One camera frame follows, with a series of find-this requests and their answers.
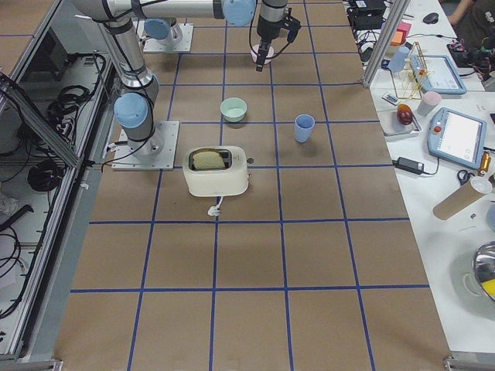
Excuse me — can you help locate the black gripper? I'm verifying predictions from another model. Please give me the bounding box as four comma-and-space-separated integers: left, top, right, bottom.
255, 0, 301, 72

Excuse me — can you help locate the blue plastic cup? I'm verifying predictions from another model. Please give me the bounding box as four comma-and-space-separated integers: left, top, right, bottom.
294, 114, 316, 143

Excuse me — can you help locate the mint green bowl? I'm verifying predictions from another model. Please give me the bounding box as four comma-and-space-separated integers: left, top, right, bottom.
220, 97, 248, 123

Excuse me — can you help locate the black electronics box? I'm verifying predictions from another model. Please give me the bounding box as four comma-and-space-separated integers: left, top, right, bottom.
346, 0, 386, 31

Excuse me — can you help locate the bread slice in toaster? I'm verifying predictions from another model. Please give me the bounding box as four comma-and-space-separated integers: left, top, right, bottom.
193, 150, 225, 170

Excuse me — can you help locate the white toaster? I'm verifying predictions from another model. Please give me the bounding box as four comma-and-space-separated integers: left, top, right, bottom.
183, 145, 249, 197

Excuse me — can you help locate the small white remote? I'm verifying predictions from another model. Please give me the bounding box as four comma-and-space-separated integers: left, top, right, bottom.
382, 93, 400, 106

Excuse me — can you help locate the orange sticky note pad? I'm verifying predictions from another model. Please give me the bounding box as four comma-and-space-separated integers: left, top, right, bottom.
390, 22, 411, 46

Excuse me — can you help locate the light blue cup on rack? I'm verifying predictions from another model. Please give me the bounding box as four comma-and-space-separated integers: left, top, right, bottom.
387, 46, 410, 73

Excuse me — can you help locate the grey metal tray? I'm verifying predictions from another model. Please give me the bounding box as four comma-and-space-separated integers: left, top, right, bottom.
378, 111, 422, 138

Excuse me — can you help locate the red apple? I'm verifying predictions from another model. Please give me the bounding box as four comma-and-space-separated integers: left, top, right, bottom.
396, 104, 414, 126

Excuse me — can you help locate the black computer mouse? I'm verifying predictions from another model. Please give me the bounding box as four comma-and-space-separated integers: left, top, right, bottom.
422, 12, 439, 25

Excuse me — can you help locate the far teach pendant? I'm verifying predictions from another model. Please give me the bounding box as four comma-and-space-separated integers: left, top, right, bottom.
409, 55, 467, 95

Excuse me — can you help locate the teach pendant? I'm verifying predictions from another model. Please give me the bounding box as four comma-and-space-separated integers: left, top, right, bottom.
409, 55, 467, 95
427, 107, 486, 169

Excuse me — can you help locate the pale pink cup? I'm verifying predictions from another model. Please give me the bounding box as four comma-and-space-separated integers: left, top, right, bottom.
416, 91, 442, 117

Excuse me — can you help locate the black power adapter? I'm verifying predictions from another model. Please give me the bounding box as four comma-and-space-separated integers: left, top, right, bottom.
392, 157, 425, 175

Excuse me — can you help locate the near teach pendant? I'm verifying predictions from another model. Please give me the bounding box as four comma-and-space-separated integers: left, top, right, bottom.
427, 107, 486, 169

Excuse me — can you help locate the person in dark shirt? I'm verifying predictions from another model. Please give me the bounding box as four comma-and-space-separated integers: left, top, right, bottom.
448, 0, 494, 49

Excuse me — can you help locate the orange cylinder tool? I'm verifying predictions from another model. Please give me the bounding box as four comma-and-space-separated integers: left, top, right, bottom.
477, 151, 491, 176

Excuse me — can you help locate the cardboard tube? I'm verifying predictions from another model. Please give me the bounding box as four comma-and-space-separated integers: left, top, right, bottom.
432, 176, 493, 220

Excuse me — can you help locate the steel mixing bowl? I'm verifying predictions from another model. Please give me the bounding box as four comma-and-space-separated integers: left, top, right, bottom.
473, 241, 494, 301

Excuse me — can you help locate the aluminium frame post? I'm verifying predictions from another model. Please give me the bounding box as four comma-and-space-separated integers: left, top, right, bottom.
362, 0, 410, 88

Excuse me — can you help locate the gold wire rack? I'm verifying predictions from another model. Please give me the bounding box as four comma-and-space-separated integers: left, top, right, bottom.
393, 41, 428, 100

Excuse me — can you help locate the white toaster cord plug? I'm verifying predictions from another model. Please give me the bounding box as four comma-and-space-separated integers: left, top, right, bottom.
207, 196, 224, 217

